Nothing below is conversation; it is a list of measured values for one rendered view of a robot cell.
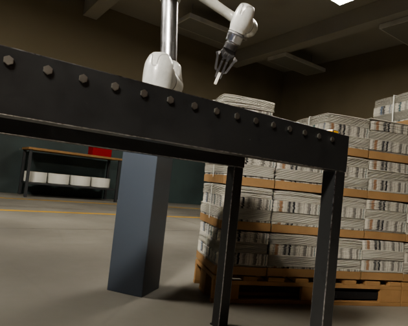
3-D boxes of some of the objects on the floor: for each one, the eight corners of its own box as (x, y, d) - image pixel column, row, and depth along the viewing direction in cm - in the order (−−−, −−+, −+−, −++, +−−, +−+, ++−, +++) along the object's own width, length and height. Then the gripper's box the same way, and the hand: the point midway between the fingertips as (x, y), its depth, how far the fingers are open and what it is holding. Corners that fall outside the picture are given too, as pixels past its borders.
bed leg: (313, 378, 123) (331, 171, 126) (328, 387, 118) (347, 172, 122) (302, 382, 120) (320, 170, 123) (317, 391, 115) (336, 171, 118)
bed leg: (220, 322, 164) (236, 167, 167) (228, 327, 159) (245, 167, 163) (210, 324, 161) (226, 165, 164) (217, 329, 156) (234, 166, 159)
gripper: (242, 48, 209) (225, 88, 215) (221, 38, 208) (204, 79, 214) (243, 48, 202) (225, 89, 208) (221, 37, 200) (204, 79, 207)
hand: (217, 78), depth 210 cm, fingers closed
